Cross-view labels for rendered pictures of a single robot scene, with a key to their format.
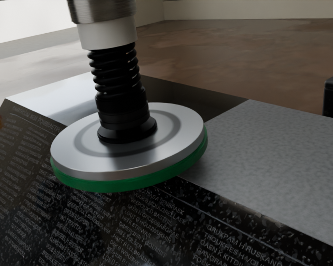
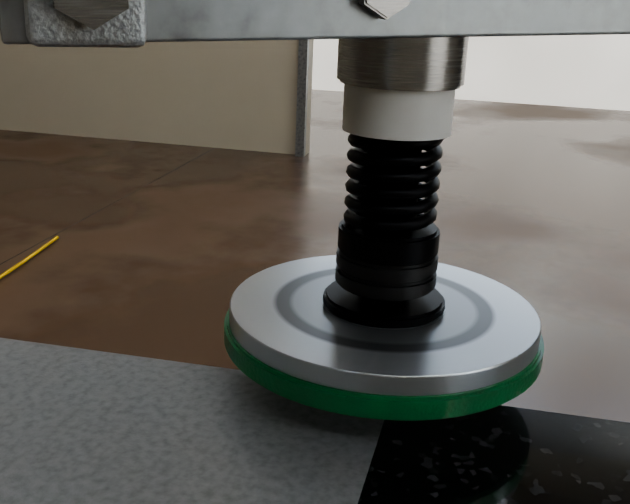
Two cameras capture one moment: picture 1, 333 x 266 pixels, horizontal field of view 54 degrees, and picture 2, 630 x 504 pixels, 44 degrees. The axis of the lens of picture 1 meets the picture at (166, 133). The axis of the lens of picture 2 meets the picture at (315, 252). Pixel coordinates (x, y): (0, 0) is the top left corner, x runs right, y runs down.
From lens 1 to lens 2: 0.83 m
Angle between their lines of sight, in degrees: 122
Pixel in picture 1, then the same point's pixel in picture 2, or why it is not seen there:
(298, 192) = (50, 384)
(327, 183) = not seen: outside the picture
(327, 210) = (10, 370)
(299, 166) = (43, 429)
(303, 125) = not seen: outside the picture
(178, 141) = (257, 296)
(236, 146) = (195, 452)
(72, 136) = (467, 284)
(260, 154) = (131, 441)
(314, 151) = (2, 472)
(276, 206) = (86, 363)
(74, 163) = not seen: hidden behind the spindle
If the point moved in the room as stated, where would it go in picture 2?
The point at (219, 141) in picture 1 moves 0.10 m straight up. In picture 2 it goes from (248, 462) to (251, 303)
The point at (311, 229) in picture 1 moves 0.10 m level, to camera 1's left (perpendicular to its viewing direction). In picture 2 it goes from (39, 348) to (160, 318)
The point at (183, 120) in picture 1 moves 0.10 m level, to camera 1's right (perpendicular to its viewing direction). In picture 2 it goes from (298, 334) to (153, 376)
